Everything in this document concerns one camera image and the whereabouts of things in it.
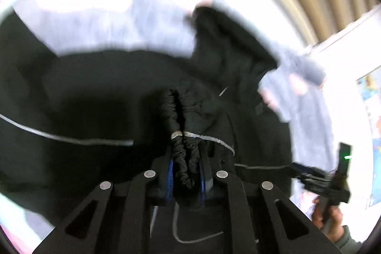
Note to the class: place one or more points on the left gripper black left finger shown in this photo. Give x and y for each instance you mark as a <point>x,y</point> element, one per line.
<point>113,218</point>

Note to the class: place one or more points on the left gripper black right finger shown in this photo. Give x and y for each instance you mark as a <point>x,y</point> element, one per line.
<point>258,218</point>

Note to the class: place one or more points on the black jacket with grey piping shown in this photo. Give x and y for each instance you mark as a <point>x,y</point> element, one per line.
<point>69,123</point>

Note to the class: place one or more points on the person's right hand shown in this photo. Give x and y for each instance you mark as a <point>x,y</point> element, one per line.
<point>336,231</point>

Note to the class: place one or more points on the grey-green right sleeve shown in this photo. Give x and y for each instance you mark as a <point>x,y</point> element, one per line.
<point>346,244</point>

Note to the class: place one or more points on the grey floral fleece blanket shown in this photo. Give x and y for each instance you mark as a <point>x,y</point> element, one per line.
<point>164,26</point>

